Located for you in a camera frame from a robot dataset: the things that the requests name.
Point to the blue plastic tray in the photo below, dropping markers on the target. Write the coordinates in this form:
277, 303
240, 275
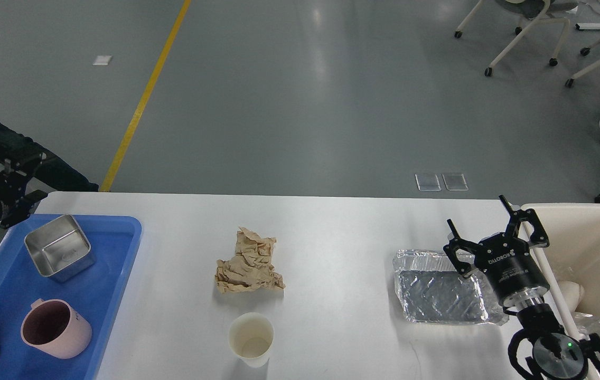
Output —
95, 293

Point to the foil trash in bin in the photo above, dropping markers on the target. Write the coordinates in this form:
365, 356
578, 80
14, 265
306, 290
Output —
593, 343

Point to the floor socket plate right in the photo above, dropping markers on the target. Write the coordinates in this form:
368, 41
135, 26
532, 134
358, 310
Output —
455, 182

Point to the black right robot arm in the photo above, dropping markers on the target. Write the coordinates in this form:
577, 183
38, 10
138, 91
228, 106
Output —
541, 348

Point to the white object in bin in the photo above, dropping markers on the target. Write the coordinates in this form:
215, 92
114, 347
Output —
573, 293

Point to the person in beige sweater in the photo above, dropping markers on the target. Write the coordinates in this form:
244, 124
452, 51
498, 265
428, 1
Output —
15, 153

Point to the crumpled brown paper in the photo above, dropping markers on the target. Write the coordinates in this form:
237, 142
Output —
251, 267

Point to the pink plastic mug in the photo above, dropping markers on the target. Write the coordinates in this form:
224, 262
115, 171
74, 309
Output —
55, 328

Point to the aluminium foil tray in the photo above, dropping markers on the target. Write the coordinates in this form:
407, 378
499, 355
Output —
430, 290

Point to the white office chair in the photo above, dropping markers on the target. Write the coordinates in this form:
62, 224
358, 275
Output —
531, 14

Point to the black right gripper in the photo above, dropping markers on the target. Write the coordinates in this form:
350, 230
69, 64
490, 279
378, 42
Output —
514, 269

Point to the stainless steel rectangular container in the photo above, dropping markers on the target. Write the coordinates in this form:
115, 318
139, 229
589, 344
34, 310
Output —
59, 249

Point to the floor socket plate left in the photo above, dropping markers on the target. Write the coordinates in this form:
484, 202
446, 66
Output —
428, 182

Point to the white floor tag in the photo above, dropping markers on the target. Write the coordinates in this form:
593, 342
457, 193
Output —
102, 60

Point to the floor socket plate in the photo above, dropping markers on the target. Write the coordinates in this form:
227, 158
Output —
428, 182
455, 182

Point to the white paper cup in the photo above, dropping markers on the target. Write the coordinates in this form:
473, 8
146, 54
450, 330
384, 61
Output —
251, 338

